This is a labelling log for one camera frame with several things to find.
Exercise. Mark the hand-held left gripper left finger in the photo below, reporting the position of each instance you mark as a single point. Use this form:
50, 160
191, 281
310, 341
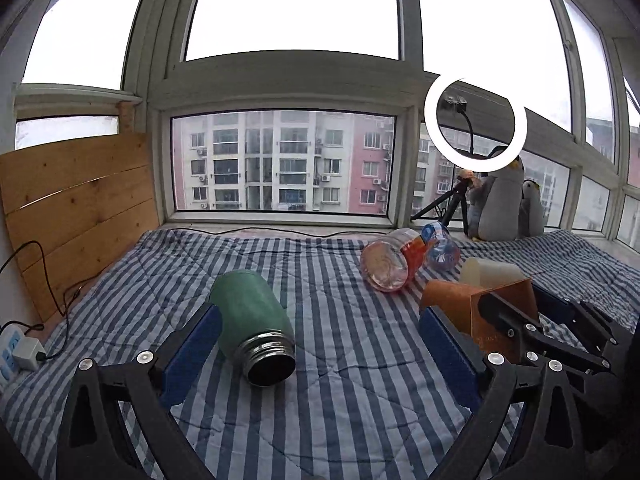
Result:
192, 355

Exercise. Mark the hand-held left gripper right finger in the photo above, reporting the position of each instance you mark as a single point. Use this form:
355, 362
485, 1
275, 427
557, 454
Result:
450, 355

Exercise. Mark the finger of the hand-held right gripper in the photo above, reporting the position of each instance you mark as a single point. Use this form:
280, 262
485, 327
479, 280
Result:
515, 322
575, 312

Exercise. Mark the orange cardboard box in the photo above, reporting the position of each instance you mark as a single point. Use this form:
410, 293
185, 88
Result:
450, 305

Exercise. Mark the green steel thermos cup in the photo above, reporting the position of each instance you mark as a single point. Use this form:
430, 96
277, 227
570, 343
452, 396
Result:
240, 310

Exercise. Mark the white cup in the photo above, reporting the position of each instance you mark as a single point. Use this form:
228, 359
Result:
487, 271

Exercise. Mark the clear cup with blue label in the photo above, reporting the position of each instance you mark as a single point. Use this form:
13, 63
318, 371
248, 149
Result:
442, 247

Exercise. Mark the small grey penguin plush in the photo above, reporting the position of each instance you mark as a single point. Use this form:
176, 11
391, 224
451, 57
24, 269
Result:
532, 210

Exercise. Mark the clear plastic bottle orange label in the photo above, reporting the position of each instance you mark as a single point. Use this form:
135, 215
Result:
387, 260

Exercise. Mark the blue striped blanket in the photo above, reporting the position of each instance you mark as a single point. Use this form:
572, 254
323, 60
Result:
340, 320

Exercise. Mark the large grey penguin plush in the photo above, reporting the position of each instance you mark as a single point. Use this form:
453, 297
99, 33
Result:
502, 200

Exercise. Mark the black tripod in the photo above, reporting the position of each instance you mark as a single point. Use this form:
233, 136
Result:
452, 200

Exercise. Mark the small orange toy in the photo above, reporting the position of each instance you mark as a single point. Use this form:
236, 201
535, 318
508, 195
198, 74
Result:
467, 176

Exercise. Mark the white plug adapter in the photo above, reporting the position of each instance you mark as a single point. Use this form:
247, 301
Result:
27, 354

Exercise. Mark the white power strip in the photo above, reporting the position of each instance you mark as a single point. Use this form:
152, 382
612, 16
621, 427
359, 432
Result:
7, 355

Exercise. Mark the wooden board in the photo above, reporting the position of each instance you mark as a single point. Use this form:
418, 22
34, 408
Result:
80, 200

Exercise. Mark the black gooseneck phone holder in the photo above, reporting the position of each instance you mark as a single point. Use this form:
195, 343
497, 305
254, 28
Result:
470, 130

